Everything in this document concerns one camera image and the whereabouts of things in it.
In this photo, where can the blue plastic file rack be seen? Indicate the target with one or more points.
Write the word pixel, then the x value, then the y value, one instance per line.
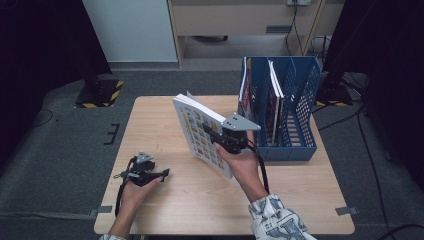
pixel 290 153

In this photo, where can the grey magazine with red label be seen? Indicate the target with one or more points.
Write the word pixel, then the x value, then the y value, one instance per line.
pixel 246 93

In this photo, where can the dark cover magazine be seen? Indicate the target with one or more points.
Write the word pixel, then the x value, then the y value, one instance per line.
pixel 196 133

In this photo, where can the person's left hand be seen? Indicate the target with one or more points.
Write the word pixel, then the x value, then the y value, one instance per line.
pixel 135 200

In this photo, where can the purple magazine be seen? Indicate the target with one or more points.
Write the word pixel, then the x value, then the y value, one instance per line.
pixel 282 113

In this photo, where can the white power socket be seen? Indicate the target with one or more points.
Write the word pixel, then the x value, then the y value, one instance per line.
pixel 299 2

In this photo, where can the grey tape strip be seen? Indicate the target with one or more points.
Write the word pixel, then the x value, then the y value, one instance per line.
pixel 346 210
pixel 101 210

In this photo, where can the person's right hand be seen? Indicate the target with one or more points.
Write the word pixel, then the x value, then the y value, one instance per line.
pixel 245 166

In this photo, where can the dark magazine with white characters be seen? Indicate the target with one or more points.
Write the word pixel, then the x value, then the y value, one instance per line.
pixel 272 113

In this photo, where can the black stand with hazard tape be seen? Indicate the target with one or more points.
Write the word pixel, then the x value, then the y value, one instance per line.
pixel 100 91
pixel 333 95

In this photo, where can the black curtain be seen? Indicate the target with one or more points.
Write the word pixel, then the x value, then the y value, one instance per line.
pixel 33 50
pixel 393 50

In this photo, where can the light wooden desk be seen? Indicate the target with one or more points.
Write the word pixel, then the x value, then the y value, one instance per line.
pixel 233 20

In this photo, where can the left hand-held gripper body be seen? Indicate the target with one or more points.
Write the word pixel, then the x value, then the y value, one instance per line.
pixel 140 173

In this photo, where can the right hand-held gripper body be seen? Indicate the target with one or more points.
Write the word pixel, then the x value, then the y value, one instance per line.
pixel 236 136

